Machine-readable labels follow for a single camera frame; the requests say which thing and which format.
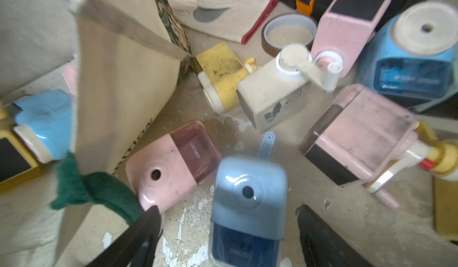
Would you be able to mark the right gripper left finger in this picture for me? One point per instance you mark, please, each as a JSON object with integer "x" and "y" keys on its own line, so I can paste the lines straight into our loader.
{"x": 136, "y": 247}

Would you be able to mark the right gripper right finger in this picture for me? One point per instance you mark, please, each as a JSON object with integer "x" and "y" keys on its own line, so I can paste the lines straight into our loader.
{"x": 322, "y": 246}

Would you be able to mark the blue electric pencil sharpener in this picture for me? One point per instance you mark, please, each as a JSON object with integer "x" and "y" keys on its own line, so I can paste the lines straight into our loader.
{"x": 248, "y": 215}

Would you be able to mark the pink electric pencil sharpener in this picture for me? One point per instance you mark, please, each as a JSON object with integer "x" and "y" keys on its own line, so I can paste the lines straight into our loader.
{"x": 173, "y": 166}

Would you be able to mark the white pencil sharpener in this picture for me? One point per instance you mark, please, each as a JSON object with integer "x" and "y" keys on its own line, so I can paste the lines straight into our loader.
{"x": 276, "y": 91}

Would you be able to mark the cream tote bag green handles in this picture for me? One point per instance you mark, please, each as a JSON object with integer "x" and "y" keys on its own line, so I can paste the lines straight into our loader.
{"x": 128, "y": 64}

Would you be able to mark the small yellow sharpener in bag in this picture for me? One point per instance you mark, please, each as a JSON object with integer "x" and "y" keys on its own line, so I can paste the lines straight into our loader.
{"x": 18, "y": 165}

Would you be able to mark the blue sharpener in bag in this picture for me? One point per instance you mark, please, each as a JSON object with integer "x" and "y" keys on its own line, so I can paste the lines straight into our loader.
{"x": 44, "y": 124}

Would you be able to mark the brown tape roll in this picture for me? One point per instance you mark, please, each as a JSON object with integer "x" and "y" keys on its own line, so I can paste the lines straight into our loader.
{"x": 287, "y": 29}

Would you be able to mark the cream work glove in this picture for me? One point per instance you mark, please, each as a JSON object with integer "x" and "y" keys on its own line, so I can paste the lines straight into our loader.
{"x": 233, "y": 20}

